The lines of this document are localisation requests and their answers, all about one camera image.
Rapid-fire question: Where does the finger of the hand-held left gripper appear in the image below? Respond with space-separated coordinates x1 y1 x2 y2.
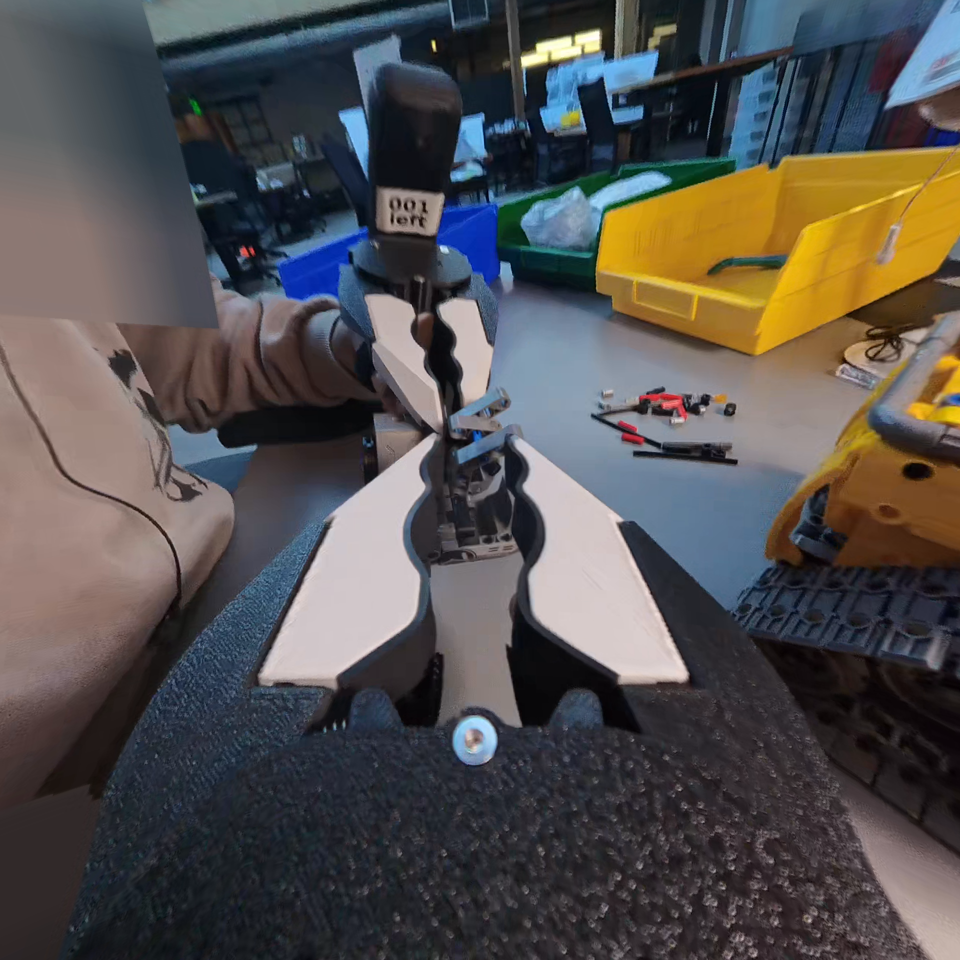
363 293 446 435
436 298 496 410

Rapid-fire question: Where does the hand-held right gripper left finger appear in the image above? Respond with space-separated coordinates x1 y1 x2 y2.
257 435 444 687

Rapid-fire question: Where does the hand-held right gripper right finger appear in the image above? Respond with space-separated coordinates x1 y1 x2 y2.
504 435 691 685

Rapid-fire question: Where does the grey brick engine assembly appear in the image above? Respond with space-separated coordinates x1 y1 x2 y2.
361 385 527 568

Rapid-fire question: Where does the yellow brick-built vehicle model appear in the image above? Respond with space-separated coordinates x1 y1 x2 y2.
731 309 960 858

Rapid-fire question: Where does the person's left forearm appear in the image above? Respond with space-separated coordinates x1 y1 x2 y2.
120 281 355 436

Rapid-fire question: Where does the grey desk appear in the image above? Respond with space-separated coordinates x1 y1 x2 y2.
172 281 960 960

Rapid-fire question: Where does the blue plastic bin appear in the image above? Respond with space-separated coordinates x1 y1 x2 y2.
278 203 501 302

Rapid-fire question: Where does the green plastic bin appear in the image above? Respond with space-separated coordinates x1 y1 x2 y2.
495 156 738 293

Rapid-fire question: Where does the clear plastic bag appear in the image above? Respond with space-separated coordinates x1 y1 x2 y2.
519 185 603 253
588 170 673 213

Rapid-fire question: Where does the black axle with red bush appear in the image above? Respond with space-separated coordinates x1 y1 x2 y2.
590 411 666 450

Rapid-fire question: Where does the dark grey chair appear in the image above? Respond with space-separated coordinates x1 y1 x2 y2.
183 447 258 496

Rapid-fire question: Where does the pile of small brick pins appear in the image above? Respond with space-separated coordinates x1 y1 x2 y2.
600 385 721 427

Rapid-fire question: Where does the yellow plastic bin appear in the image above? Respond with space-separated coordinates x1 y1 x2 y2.
595 145 960 357

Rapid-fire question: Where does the person's beige hoodie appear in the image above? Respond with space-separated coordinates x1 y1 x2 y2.
0 315 236 811

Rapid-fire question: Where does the green brick separator tool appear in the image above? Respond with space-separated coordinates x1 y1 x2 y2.
706 254 789 278

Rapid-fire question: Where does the wooden table with black legs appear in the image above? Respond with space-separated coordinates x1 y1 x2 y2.
610 45 797 159

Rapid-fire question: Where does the grey parts drawer cabinet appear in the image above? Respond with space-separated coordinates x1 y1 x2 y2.
726 59 797 171

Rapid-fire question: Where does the white paper sheet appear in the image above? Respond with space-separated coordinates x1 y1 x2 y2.
843 336 921 369

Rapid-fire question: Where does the black flat device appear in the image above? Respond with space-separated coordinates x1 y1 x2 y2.
846 276 960 332

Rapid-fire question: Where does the building instruction booklet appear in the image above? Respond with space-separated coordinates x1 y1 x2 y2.
884 0 960 111

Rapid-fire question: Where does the black cord with toggle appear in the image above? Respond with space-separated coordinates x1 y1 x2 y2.
0 343 186 610

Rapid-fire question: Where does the black coiled cable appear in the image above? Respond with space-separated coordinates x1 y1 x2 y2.
861 325 909 364

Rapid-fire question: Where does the thin cord with white tip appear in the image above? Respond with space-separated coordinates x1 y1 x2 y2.
876 145 960 266

